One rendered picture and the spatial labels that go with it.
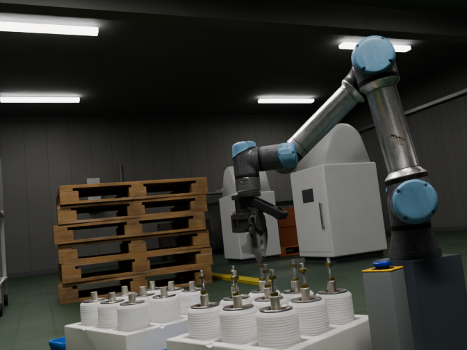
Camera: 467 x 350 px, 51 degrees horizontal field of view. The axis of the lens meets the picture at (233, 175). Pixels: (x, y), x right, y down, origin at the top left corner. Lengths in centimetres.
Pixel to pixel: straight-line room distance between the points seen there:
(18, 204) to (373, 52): 876
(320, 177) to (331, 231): 56
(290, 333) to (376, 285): 23
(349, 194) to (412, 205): 377
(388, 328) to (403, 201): 36
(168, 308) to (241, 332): 44
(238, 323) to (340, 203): 394
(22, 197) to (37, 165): 65
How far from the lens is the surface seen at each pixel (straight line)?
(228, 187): 644
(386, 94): 143
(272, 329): 110
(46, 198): 976
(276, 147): 144
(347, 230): 507
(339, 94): 158
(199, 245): 430
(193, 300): 164
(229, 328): 118
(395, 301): 117
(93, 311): 171
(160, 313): 158
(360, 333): 129
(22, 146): 990
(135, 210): 420
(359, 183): 522
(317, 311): 119
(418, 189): 137
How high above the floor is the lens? 44
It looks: 6 degrees up
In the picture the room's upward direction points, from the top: 6 degrees counter-clockwise
